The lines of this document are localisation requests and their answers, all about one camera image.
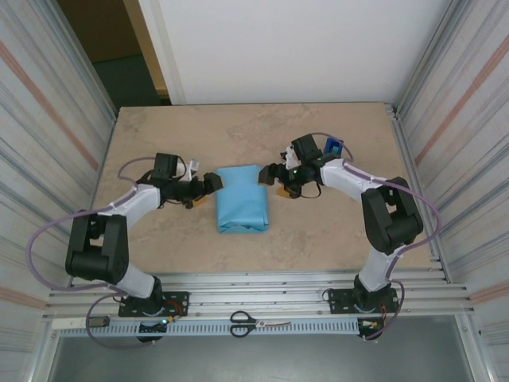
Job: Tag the brown wooden door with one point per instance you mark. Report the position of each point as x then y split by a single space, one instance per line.
99 28

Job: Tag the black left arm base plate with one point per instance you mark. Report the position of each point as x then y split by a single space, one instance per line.
181 298

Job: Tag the blue tape dispenser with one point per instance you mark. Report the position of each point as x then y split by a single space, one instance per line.
333 145

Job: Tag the white door frame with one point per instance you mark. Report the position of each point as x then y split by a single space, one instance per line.
167 59

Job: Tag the aluminium rail frame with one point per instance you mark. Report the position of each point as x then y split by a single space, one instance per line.
258 286

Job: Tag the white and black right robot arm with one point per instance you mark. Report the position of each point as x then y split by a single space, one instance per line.
391 223

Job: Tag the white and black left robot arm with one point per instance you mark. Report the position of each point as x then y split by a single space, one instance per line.
99 246

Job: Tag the small label holder on rail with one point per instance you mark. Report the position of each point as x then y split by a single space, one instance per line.
99 321

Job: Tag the blue cloth sheet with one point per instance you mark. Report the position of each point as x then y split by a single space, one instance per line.
240 199

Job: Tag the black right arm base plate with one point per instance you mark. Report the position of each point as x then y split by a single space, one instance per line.
338 302

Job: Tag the black connector module with led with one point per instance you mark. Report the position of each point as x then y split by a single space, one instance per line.
151 327

